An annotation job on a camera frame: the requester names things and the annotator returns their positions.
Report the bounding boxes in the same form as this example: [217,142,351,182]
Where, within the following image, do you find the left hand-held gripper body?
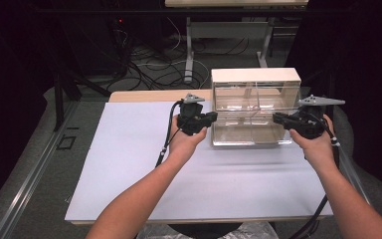
[177,93,207,136]

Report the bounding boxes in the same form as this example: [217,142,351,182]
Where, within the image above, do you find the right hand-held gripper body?
[292,95,346,139]

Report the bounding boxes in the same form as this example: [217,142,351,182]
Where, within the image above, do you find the clear acrylic box beige frame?
[210,67,302,147]

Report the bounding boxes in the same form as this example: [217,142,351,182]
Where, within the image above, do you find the person's right hand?
[289,114,337,170]

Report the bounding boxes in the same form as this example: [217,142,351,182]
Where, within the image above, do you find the person's left hand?
[167,115,208,164]

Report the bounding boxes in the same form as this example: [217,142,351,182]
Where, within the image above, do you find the white work board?
[64,101,334,222]

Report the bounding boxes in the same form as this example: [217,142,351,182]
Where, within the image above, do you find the white desk with metal legs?
[164,0,309,84]

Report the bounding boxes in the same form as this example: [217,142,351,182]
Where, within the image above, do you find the black power strip red light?
[111,16,129,78]

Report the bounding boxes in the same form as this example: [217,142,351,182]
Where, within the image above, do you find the dark round stool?
[167,222,247,239]

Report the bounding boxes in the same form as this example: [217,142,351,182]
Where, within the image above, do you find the black stand legs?
[52,64,112,132]

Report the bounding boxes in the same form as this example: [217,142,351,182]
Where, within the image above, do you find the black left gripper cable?
[154,100,184,168]

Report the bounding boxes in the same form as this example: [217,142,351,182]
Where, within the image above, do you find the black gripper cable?
[154,100,184,168]
[289,114,341,239]

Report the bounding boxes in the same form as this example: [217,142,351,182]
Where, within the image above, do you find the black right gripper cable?
[289,114,341,239]

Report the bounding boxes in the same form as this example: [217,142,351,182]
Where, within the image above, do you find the tangle of black floor cables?
[125,36,212,92]

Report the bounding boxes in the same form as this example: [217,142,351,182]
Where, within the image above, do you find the metal floor rail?
[0,99,81,239]

